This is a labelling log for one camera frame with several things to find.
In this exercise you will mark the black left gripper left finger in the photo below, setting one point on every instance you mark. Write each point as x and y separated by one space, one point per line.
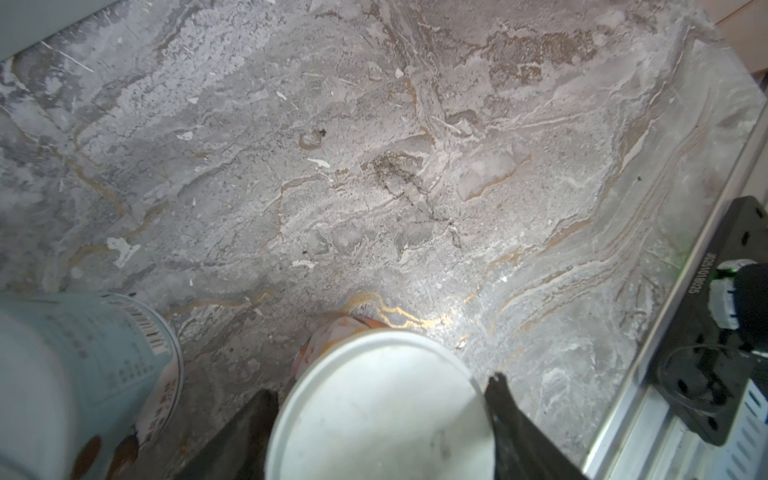
238 451

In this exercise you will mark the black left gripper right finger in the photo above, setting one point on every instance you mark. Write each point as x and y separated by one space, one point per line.
522 451

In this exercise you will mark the orange can white lid front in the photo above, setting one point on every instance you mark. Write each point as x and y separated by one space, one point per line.
369 401

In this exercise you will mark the pull-tab can front middle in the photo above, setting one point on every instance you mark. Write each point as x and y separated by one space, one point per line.
88 381

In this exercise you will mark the grey metal cabinet box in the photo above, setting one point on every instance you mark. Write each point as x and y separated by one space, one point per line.
26 22

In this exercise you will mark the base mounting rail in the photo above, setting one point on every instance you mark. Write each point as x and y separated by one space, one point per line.
694 402

